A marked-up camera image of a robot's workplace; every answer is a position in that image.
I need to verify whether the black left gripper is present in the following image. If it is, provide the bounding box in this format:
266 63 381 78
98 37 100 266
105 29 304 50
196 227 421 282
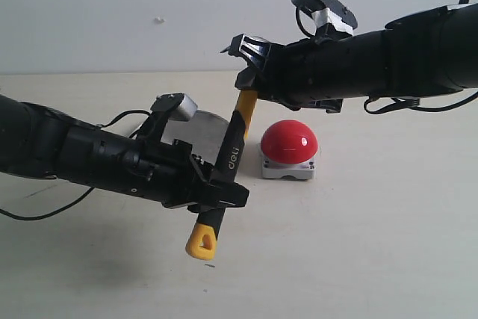
59 127 249 214

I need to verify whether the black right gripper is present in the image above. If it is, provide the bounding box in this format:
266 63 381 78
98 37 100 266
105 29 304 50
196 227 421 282
220 31 388 108

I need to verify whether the yellow black claw hammer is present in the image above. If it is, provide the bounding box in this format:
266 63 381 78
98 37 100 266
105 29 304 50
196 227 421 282
185 68 263 261

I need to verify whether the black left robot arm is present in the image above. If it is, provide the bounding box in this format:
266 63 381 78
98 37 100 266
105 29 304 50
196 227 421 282
1 93 249 210

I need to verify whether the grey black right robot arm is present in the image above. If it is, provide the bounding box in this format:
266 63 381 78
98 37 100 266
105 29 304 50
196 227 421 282
226 4 477 114

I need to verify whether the red dome push button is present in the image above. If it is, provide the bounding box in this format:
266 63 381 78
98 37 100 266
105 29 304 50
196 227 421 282
259 120 320 181

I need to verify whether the round steel plate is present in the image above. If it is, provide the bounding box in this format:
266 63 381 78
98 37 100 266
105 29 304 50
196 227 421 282
128 109 232 165

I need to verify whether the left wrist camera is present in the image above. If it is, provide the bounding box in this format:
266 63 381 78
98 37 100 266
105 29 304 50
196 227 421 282
137 93 198 141

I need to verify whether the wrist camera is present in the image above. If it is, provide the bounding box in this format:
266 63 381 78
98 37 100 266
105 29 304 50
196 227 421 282
291 0 358 40
137 93 198 141

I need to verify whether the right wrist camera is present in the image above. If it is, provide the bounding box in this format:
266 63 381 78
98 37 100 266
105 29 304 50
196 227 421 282
291 0 358 40

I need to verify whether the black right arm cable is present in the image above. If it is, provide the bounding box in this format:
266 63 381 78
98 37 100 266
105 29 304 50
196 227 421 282
362 0 478 114

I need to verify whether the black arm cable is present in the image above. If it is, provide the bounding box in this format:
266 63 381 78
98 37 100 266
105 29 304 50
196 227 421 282
362 0 478 114
0 109 154 221

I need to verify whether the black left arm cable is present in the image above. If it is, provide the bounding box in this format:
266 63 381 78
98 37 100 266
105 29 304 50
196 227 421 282
0 109 154 221

